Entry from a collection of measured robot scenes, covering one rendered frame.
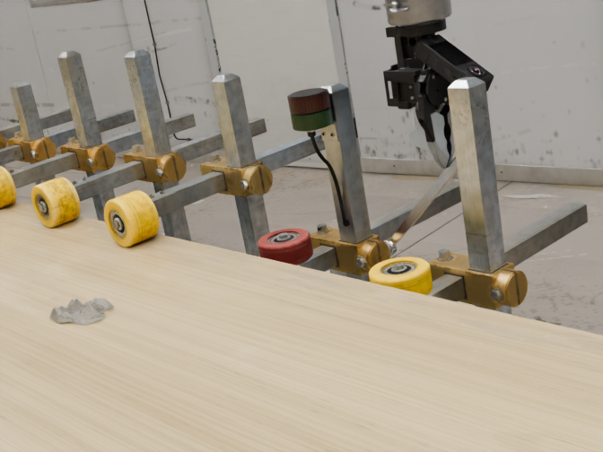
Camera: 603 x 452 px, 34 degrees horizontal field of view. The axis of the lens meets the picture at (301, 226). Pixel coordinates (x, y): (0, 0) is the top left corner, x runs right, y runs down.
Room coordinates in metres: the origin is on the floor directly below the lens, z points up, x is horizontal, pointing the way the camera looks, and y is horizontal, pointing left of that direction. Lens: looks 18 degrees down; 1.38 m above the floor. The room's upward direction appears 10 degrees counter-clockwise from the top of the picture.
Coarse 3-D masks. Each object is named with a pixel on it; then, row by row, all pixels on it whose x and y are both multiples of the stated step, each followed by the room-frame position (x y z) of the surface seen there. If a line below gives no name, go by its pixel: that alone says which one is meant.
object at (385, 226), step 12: (444, 192) 1.60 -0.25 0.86; (456, 192) 1.61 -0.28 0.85; (408, 204) 1.57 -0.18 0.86; (432, 204) 1.57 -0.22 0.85; (444, 204) 1.59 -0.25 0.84; (384, 216) 1.53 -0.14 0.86; (396, 216) 1.52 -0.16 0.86; (420, 216) 1.55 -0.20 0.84; (432, 216) 1.57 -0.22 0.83; (372, 228) 1.48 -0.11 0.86; (384, 228) 1.50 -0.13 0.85; (396, 228) 1.51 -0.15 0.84; (324, 252) 1.41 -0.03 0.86; (300, 264) 1.38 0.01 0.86; (312, 264) 1.39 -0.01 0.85; (324, 264) 1.41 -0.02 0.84; (336, 264) 1.42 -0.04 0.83
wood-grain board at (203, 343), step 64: (0, 256) 1.56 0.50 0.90; (64, 256) 1.50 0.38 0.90; (128, 256) 1.44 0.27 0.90; (192, 256) 1.38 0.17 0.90; (256, 256) 1.33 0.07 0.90; (0, 320) 1.26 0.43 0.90; (128, 320) 1.18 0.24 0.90; (192, 320) 1.14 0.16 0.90; (256, 320) 1.10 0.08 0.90; (320, 320) 1.07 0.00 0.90; (384, 320) 1.04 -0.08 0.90; (448, 320) 1.01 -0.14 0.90; (512, 320) 0.98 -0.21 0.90; (0, 384) 1.05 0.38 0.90; (64, 384) 1.02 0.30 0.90; (128, 384) 0.99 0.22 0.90; (192, 384) 0.96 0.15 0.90; (256, 384) 0.94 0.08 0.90; (320, 384) 0.91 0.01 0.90; (384, 384) 0.88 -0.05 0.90; (448, 384) 0.86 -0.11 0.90; (512, 384) 0.84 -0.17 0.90; (576, 384) 0.82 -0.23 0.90; (0, 448) 0.90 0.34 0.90; (64, 448) 0.87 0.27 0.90; (128, 448) 0.85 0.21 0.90; (192, 448) 0.83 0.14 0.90; (256, 448) 0.81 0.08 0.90; (320, 448) 0.79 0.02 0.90; (384, 448) 0.77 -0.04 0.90; (448, 448) 0.75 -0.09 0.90; (512, 448) 0.73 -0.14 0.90; (576, 448) 0.71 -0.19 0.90
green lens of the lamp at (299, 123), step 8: (320, 112) 1.36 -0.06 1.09; (328, 112) 1.37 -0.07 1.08; (296, 120) 1.37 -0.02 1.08; (304, 120) 1.36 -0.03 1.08; (312, 120) 1.36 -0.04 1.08; (320, 120) 1.36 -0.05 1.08; (328, 120) 1.37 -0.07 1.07; (296, 128) 1.37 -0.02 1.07; (304, 128) 1.36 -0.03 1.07; (312, 128) 1.36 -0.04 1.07
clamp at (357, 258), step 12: (336, 228) 1.48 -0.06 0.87; (312, 240) 1.46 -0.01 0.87; (324, 240) 1.44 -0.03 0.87; (336, 240) 1.42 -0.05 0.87; (372, 240) 1.40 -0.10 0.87; (336, 252) 1.42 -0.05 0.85; (348, 252) 1.40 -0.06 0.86; (360, 252) 1.39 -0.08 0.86; (372, 252) 1.38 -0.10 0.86; (384, 252) 1.39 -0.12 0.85; (348, 264) 1.40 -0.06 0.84; (360, 264) 1.37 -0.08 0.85; (372, 264) 1.37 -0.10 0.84
